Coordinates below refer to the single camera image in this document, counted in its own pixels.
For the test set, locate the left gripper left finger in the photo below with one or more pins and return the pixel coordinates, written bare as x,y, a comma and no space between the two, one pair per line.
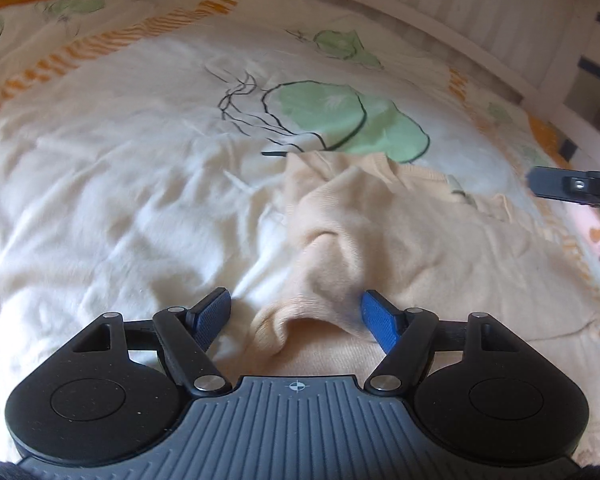
167,353

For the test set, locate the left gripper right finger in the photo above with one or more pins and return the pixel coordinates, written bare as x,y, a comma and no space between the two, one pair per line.
411,338

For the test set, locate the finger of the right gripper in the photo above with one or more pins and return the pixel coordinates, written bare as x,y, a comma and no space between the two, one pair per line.
565,185

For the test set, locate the beige knit sweater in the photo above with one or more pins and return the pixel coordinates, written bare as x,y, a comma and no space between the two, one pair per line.
364,222

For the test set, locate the leaf patterned duvet cover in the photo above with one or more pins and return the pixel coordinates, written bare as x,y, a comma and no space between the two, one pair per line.
143,146

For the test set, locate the white wooden bed frame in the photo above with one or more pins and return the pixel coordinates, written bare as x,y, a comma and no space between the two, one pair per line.
531,46

